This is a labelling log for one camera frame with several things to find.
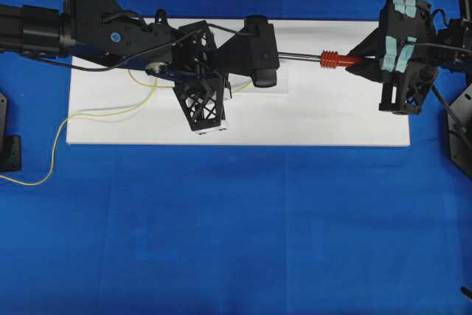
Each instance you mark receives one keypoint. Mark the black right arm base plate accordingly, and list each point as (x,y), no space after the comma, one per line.
(459,130)

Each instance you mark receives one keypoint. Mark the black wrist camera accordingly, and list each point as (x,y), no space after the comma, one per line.
(405,93)
(202,103)

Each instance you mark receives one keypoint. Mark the blue table cloth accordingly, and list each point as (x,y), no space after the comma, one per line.
(227,230)

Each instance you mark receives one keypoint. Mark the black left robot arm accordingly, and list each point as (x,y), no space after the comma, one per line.
(102,32)

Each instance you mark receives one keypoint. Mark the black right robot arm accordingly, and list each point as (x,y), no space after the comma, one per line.
(451,47)

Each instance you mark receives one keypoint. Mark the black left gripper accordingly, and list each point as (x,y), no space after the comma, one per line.
(253,53)

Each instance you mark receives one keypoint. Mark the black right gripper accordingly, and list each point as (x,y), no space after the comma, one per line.
(399,43)

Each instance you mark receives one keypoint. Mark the white rectangular board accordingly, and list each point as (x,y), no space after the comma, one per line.
(323,107)

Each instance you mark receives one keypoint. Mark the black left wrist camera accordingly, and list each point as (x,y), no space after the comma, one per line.
(202,103)

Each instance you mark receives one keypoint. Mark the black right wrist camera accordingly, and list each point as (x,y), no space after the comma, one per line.
(405,93)

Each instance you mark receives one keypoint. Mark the white strip with red dots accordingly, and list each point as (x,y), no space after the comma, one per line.
(243,85)

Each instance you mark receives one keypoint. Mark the red handled soldering iron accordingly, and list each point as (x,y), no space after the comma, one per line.
(333,60)

